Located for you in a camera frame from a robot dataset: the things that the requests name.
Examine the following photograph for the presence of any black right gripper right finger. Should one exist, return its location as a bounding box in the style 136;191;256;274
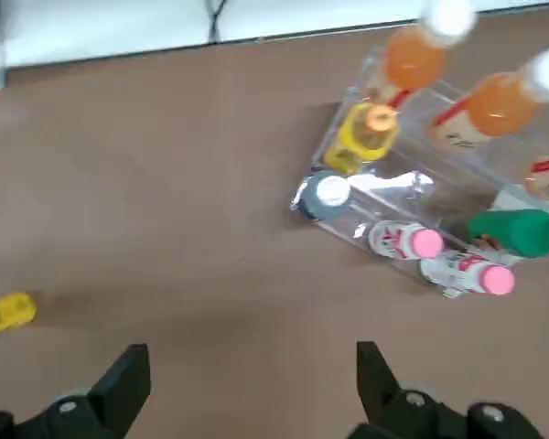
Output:
347;340;544;439

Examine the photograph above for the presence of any black adapter cable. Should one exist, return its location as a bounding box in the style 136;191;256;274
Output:
204;0;231;43

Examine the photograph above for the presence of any water bottle white cap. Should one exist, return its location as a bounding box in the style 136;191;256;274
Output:
299;169;352;220

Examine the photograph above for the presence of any clear acrylic drinks tray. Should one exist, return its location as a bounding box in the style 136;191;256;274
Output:
288;45;549;301

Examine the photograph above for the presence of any yellow drink bottle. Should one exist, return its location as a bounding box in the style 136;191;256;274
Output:
323;102;402;175
0;292;38;338

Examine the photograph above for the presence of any green bottle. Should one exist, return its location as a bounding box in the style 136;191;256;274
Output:
467;209;549;258

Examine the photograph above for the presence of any pink cap white bottle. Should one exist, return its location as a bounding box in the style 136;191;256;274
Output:
368;219;444;261
419;253;516;296

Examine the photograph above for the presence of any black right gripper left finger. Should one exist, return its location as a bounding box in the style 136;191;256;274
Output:
0;343;151;439

